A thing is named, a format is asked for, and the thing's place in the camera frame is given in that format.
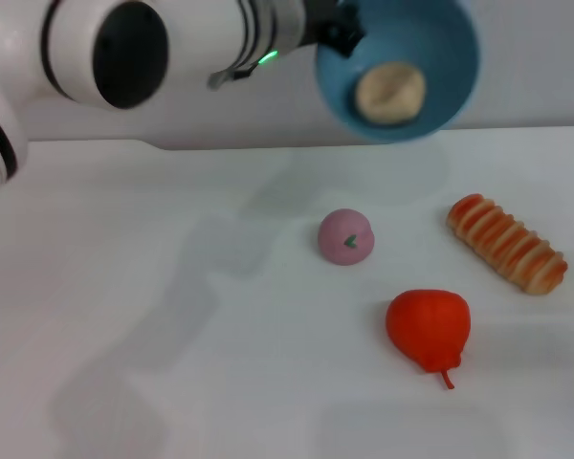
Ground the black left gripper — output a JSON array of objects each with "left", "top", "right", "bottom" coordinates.
[{"left": 304, "top": 0, "right": 367, "bottom": 59}]

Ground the beige egg yolk pastry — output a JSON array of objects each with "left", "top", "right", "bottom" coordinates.
[{"left": 354, "top": 61, "right": 428, "bottom": 127}]

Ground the blue bowl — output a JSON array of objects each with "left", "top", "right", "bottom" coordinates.
[{"left": 313, "top": 0, "right": 481, "bottom": 143}]

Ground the pink peach bun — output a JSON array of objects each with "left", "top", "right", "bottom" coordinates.
[{"left": 317, "top": 208, "right": 377, "bottom": 266}]

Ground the orange striped bread roll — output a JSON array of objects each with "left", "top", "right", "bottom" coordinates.
[{"left": 446, "top": 193, "right": 568, "bottom": 296}]

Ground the red pear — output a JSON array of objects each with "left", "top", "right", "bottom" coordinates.
[{"left": 385, "top": 288, "right": 472, "bottom": 391}]

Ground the left arm cable with connector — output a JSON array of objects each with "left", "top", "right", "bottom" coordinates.
[{"left": 206, "top": 59, "right": 260, "bottom": 92}]

